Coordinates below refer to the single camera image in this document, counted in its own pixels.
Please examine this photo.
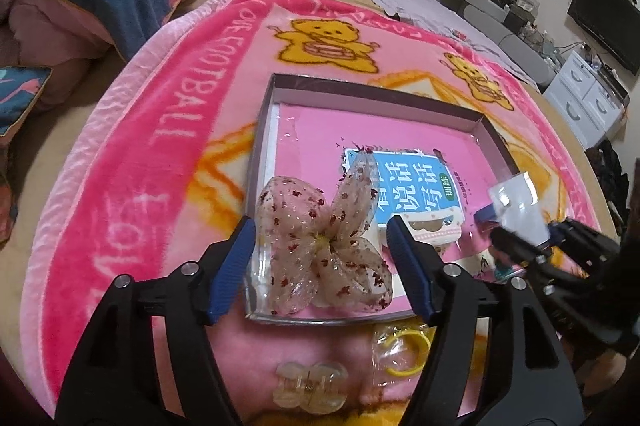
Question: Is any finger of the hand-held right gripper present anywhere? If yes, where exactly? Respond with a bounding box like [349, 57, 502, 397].
[489, 226, 557, 280]
[472, 202, 622, 257]

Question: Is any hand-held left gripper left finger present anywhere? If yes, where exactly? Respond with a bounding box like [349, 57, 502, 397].
[55, 216, 257, 426]

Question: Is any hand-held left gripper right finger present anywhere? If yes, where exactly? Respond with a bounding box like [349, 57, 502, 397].
[389, 215, 587, 426]

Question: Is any clear packet with white card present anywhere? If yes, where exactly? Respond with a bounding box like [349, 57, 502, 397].
[487, 171, 552, 253]

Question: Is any white hair clip card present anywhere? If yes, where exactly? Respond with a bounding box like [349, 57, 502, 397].
[399, 207, 467, 253]

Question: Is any sheer dotted bow hair clip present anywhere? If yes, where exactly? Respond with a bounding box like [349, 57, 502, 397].
[255, 151, 396, 310]

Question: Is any shallow grey cardboard box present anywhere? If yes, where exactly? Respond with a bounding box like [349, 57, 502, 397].
[242, 73, 522, 323]

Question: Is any black bag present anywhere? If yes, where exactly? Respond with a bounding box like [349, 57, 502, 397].
[584, 138, 634, 233]

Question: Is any clear hair claw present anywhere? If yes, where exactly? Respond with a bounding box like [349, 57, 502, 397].
[272, 360, 351, 418]

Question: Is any white drawer cabinet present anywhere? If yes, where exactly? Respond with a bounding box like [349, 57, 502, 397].
[542, 50, 632, 153]

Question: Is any pink bear print blanket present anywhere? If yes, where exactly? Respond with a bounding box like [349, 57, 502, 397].
[22, 0, 603, 426]

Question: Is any grey media stand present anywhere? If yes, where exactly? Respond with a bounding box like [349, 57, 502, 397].
[434, 0, 567, 87]

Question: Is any lavender bed sheet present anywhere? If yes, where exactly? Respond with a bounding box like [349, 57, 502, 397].
[352, 0, 547, 92]

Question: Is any black flat television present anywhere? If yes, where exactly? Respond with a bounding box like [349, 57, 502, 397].
[566, 0, 640, 77]

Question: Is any yellow hair ties packet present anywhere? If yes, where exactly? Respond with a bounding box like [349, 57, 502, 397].
[370, 322, 434, 378]

